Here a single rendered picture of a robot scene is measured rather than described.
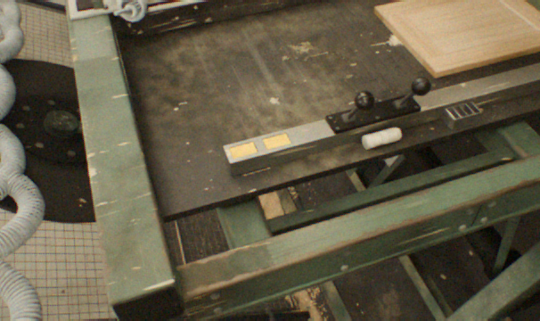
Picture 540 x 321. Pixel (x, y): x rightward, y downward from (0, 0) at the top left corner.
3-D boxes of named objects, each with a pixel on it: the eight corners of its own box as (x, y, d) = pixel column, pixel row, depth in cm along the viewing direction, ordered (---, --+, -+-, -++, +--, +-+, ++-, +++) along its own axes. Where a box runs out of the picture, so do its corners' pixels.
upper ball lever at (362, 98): (357, 126, 103) (380, 103, 90) (340, 130, 102) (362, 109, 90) (351, 110, 104) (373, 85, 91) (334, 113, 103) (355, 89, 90)
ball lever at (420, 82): (408, 112, 106) (437, 89, 93) (392, 117, 105) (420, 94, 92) (402, 96, 107) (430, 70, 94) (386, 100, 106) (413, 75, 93)
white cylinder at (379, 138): (366, 152, 102) (401, 143, 104) (368, 142, 100) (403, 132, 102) (360, 143, 104) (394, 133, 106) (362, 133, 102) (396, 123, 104)
